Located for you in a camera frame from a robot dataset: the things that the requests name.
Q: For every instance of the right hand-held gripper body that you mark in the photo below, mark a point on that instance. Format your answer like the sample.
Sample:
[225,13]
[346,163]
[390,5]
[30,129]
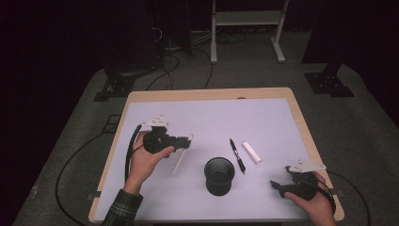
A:
[302,186]

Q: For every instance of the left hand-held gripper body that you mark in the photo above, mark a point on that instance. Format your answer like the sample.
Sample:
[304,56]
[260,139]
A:
[156,141]

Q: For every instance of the white pen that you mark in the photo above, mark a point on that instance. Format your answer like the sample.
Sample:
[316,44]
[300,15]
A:
[179,161]

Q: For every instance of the black pen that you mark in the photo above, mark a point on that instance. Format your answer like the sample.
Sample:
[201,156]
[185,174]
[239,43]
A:
[237,156]

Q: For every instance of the black mesh pen holder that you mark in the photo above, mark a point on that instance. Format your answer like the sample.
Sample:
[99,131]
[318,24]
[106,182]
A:
[219,177]

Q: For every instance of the person's right hand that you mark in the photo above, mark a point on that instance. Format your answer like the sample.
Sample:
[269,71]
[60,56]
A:
[320,207]

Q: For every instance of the person's left hand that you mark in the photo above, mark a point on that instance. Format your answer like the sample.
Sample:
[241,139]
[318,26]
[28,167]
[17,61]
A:
[142,166]

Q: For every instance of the white eraser block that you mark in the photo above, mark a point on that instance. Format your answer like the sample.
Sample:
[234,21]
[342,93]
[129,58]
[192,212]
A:
[251,152]

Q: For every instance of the white table mat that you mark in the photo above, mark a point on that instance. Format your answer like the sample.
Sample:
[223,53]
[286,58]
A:
[219,119]

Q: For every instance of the wooden table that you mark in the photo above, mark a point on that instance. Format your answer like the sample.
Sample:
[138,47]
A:
[204,93]

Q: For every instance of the black stand base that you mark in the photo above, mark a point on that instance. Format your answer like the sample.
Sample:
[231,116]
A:
[327,83]
[116,84]

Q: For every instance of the white metal stand frame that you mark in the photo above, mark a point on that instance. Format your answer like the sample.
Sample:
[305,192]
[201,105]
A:
[244,18]

